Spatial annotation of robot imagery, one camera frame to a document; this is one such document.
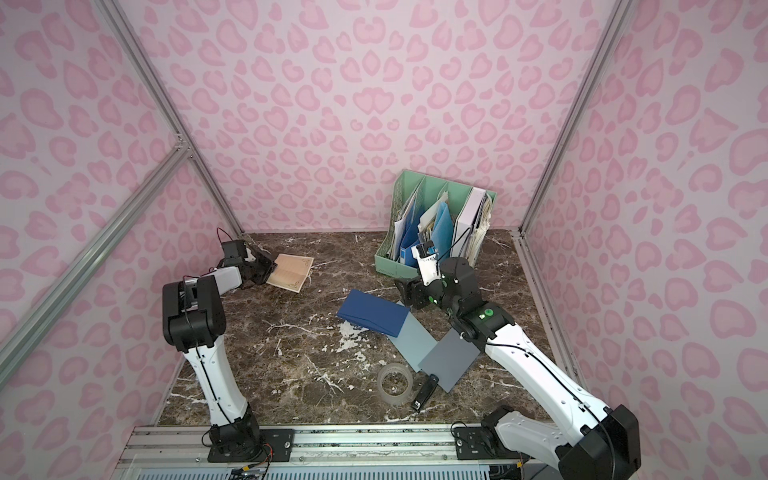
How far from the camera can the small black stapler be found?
783 millimetres

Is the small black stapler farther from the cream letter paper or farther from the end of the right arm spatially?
the cream letter paper

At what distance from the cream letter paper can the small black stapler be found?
515mm

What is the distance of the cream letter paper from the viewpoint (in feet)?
3.36
